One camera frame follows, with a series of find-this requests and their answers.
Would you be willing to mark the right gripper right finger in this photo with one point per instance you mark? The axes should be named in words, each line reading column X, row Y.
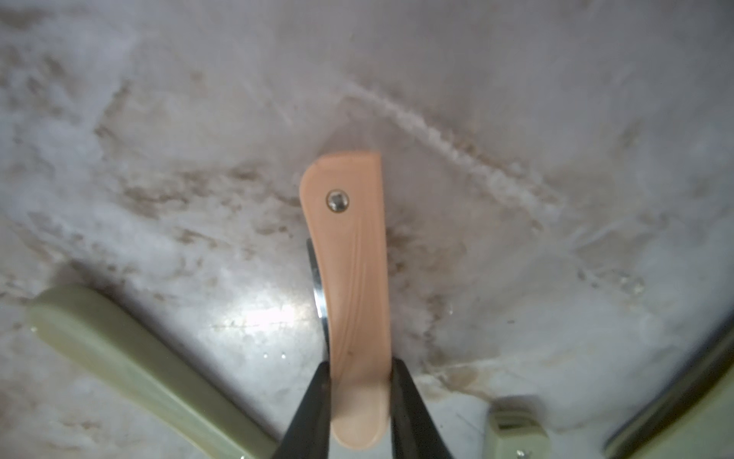
column 413, row 432

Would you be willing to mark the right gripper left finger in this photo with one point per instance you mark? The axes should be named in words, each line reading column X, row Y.
column 308, row 436

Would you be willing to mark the green folding knife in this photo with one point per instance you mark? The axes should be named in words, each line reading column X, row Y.
column 692, row 417
column 515, row 435
column 95, row 333

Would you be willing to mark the pink folding knife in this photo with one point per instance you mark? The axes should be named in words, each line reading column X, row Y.
column 342, row 199

